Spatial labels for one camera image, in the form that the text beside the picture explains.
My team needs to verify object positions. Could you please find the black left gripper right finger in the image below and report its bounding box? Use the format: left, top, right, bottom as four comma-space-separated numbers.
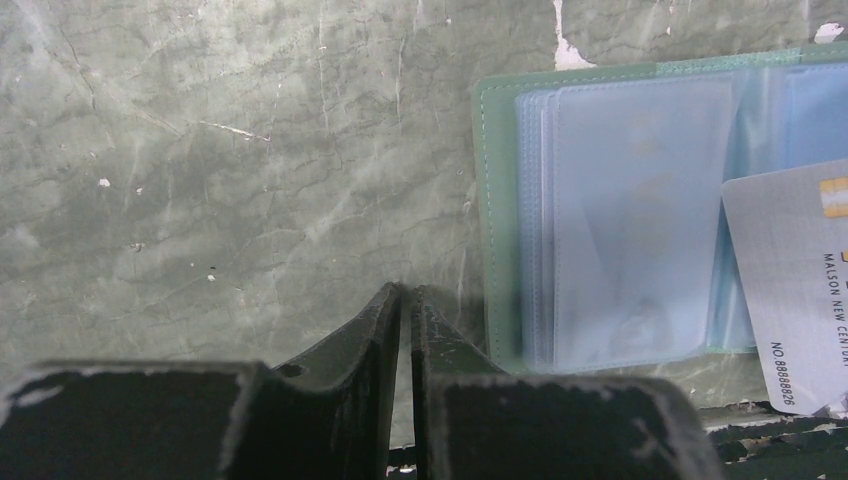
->
410, 286, 724, 479

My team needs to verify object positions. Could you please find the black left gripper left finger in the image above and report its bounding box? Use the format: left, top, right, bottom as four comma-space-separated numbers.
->
1, 283, 402, 479

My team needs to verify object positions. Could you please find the silver VIP card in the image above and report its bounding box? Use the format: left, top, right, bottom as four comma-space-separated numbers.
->
556, 92, 734, 369
722, 160, 847, 419

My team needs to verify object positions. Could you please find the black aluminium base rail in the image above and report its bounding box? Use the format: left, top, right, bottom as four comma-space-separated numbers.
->
699, 400, 847, 479

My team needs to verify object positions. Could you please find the green leather card holder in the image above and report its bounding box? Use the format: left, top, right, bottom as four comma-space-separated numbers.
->
472, 42, 847, 373

